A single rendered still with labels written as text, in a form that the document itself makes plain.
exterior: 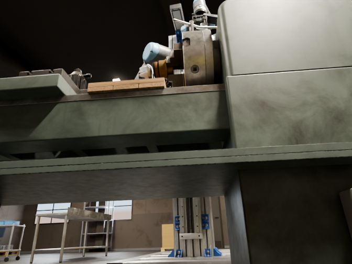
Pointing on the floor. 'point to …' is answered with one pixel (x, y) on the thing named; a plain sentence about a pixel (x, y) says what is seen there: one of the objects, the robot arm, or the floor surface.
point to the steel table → (77, 213)
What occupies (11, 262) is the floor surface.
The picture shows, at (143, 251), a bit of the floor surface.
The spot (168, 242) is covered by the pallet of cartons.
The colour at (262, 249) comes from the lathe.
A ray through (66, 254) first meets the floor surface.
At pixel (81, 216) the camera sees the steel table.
